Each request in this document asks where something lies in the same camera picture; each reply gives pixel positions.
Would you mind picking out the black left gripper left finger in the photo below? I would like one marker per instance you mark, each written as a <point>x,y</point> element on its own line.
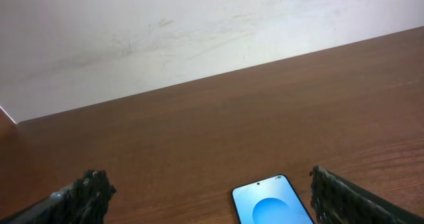
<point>84,201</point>

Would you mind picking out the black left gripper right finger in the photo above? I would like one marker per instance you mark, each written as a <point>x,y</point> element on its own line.
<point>336,200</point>

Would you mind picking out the blue screen Galaxy smartphone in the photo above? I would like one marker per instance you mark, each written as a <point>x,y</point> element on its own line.
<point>272,200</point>

